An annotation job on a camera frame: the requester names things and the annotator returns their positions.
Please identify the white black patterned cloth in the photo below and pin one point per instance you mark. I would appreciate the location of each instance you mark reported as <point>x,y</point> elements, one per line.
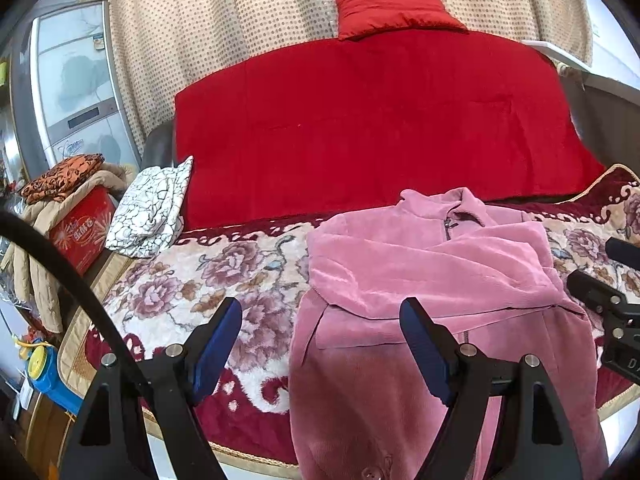
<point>145,210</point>

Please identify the beige dotted curtain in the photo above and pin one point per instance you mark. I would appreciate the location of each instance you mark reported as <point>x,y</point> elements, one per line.
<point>225,20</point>

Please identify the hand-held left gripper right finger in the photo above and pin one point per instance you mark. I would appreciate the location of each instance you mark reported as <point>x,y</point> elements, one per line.
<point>425,350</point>

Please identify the red cardboard box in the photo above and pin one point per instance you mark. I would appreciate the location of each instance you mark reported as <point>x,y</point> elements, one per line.
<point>82,232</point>

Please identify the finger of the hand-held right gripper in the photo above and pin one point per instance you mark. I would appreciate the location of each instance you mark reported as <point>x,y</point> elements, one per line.
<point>622,251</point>
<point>592,287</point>

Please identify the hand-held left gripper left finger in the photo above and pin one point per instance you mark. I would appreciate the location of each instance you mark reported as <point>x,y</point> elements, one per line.
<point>220,347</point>

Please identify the silver refrigerator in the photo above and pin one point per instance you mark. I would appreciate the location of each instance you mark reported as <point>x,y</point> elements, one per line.
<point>75,85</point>

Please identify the white window sill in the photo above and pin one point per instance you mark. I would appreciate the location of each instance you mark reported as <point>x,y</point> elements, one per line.
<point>560,52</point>

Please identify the pink jacket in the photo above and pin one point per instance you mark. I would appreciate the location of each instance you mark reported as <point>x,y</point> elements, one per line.
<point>400,260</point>

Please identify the red blanket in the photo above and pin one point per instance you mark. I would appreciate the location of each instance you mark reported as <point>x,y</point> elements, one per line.
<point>375,125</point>

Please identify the floral plush blanket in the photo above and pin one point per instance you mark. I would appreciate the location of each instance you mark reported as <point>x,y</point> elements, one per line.
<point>225,280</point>

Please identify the orange black patterned cloth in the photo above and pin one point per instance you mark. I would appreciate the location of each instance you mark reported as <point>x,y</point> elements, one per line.
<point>60,175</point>

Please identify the blue sprayer with yellow cap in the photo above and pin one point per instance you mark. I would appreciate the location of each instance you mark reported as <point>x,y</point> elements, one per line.
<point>42,375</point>

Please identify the beige padded jacket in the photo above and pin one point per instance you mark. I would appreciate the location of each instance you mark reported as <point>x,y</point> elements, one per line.
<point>40,285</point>

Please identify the red pillow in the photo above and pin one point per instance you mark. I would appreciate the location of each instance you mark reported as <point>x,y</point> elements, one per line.
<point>390,10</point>

